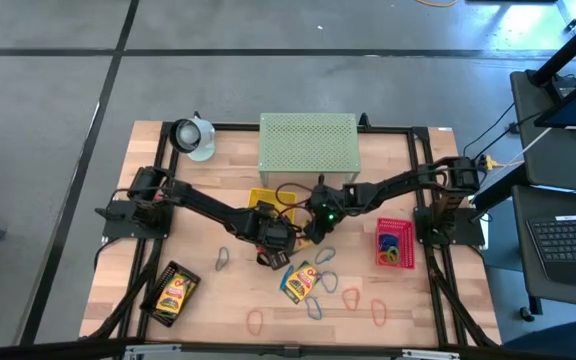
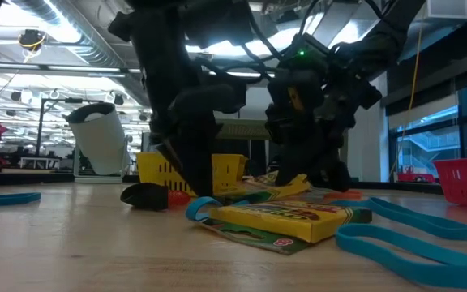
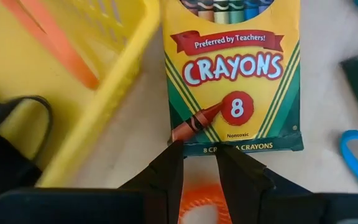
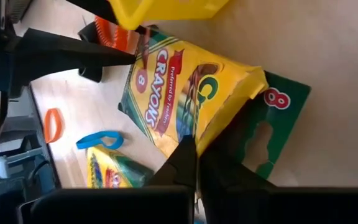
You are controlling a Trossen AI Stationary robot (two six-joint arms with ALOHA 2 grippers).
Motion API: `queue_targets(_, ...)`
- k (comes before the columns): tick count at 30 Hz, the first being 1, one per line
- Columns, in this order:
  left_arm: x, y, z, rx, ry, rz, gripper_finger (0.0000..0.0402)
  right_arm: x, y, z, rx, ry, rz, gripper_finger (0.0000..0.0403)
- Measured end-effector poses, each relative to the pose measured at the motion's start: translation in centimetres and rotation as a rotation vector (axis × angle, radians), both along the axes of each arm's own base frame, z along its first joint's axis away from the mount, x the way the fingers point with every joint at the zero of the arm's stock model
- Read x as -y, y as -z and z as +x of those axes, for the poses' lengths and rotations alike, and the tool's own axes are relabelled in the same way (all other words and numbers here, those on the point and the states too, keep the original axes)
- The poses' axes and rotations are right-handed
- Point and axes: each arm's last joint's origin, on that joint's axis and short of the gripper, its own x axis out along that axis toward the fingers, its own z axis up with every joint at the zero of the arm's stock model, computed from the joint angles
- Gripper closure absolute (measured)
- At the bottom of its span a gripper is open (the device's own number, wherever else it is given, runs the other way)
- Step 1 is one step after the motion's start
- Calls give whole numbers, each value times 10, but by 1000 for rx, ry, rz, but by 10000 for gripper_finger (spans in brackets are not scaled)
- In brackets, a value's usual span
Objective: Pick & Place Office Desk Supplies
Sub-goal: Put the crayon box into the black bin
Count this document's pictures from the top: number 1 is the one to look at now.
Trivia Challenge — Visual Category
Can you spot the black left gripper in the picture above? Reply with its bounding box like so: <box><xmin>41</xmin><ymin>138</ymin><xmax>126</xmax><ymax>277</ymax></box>
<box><xmin>247</xmin><ymin>202</ymin><xmax>298</xmax><ymax>272</ymax></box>

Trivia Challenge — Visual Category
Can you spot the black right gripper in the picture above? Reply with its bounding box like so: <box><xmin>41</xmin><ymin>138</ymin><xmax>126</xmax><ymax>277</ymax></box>
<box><xmin>303</xmin><ymin>183</ymin><xmax>352</xmax><ymax>246</ymax></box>

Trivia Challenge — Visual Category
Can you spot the red plastic basket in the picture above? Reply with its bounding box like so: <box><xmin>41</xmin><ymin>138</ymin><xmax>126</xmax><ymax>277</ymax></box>
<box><xmin>375</xmin><ymin>217</ymin><xmax>417</xmax><ymax>271</ymax></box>

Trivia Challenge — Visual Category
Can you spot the black plastic basket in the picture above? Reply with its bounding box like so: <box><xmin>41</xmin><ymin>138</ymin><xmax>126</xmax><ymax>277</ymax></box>
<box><xmin>139</xmin><ymin>259</ymin><xmax>202</xmax><ymax>329</ymax></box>

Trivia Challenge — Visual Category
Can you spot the black keyboard desk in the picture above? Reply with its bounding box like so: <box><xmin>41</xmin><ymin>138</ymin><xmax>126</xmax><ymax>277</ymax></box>
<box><xmin>511</xmin><ymin>184</ymin><xmax>576</xmax><ymax>322</ymax></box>

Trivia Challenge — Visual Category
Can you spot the black office desk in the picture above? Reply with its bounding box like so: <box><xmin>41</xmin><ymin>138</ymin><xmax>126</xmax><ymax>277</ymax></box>
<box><xmin>510</xmin><ymin>69</ymin><xmax>576</xmax><ymax>196</ymax></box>

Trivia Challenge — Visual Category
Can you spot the grey-blue rubber band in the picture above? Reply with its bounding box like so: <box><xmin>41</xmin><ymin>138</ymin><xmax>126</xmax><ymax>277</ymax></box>
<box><xmin>314</xmin><ymin>246</ymin><xmax>337</xmax><ymax>266</ymax></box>

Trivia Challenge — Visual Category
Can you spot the grey rubber band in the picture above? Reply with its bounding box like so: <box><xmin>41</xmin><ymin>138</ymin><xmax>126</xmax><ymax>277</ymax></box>
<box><xmin>214</xmin><ymin>245</ymin><xmax>231</xmax><ymax>273</ymax></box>

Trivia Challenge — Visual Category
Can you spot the yellow plastic basket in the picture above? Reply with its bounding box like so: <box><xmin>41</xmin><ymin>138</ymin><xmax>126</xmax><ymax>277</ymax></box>
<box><xmin>246</xmin><ymin>187</ymin><xmax>299</xmax><ymax>226</ymax></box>

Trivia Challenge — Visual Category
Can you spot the green perforated metal shelf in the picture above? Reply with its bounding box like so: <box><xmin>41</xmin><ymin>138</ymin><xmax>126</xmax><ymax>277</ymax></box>
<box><xmin>257</xmin><ymin>112</ymin><xmax>361</xmax><ymax>189</ymax></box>

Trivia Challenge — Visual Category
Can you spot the black overhead rig bar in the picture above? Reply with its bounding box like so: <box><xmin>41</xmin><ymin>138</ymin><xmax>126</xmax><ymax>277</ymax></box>
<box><xmin>0</xmin><ymin>337</ymin><xmax>576</xmax><ymax>360</ymax></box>

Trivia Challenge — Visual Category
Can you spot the black computer keyboard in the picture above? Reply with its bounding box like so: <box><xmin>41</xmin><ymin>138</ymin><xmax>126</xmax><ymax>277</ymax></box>
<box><xmin>525</xmin><ymin>213</ymin><xmax>576</xmax><ymax>289</ymax></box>

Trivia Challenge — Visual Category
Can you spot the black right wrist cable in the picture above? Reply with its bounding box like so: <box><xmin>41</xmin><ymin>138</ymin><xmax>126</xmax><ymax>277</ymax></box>
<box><xmin>274</xmin><ymin>181</ymin><xmax>315</xmax><ymax>214</ymax></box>

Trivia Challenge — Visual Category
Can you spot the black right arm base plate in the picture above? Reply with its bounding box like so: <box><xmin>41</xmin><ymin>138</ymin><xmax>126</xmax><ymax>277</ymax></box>
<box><xmin>413</xmin><ymin>205</ymin><xmax>487</xmax><ymax>247</ymax></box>

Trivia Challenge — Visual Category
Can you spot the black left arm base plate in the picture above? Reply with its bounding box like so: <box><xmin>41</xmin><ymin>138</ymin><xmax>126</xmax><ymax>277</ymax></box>
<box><xmin>95</xmin><ymin>199</ymin><xmax>174</xmax><ymax>240</ymax></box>

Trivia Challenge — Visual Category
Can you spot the black power cable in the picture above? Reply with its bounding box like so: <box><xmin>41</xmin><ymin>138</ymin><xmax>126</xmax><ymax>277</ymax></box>
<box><xmin>460</xmin><ymin>102</ymin><xmax>542</xmax><ymax>164</ymax></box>

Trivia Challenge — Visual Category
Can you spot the white cable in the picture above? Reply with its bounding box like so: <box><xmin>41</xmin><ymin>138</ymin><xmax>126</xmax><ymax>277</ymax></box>
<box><xmin>497</xmin><ymin>127</ymin><xmax>553</xmax><ymax>169</ymax></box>

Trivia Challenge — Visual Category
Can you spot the black monitor stand post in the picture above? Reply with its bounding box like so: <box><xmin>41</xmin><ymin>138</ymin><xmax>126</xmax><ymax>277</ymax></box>
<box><xmin>526</xmin><ymin>4</ymin><xmax>576</xmax><ymax>87</ymax></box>

